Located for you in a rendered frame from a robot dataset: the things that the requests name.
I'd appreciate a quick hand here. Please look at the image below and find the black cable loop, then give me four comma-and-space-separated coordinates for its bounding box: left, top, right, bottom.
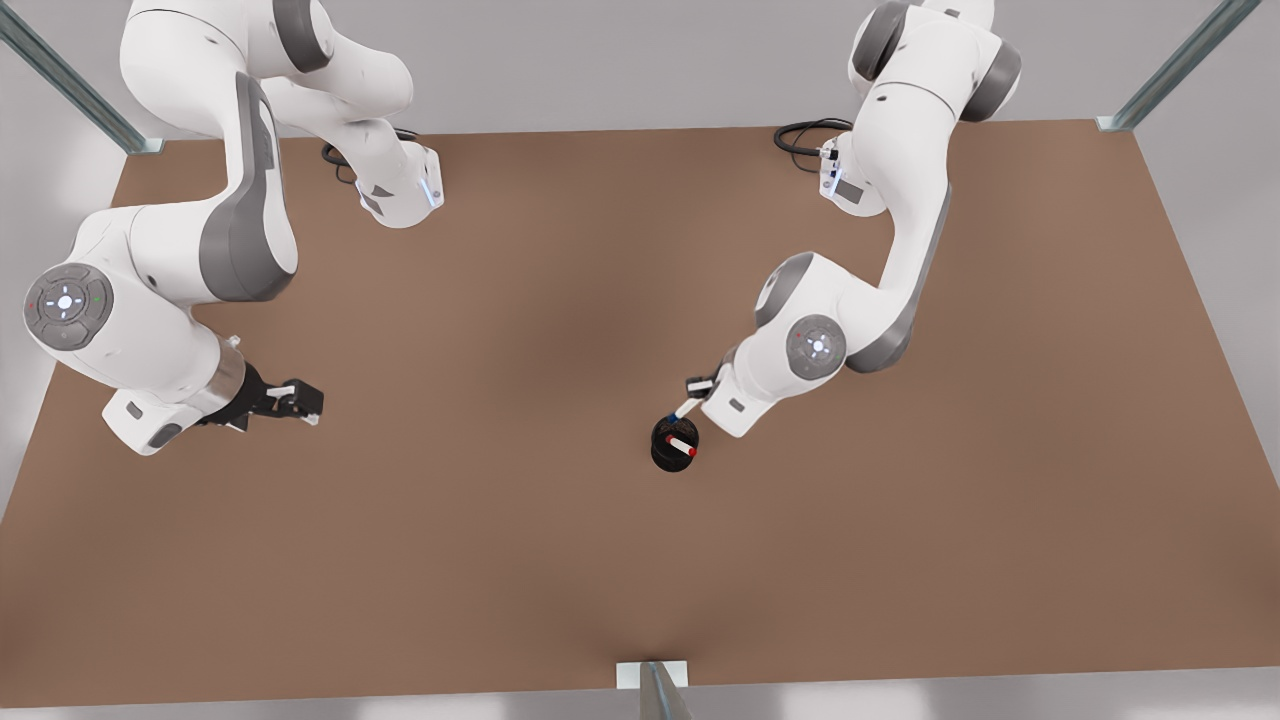
773, 117, 854, 174
321, 127, 422, 188

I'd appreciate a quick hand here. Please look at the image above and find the black pen holder cup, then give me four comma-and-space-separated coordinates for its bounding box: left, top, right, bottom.
650, 415, 701, 474

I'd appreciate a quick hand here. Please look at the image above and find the silver frame post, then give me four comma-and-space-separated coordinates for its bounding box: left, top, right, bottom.
0, 5, 167, 157
1094, 0, 1264, 134
615, 659, 692, 720

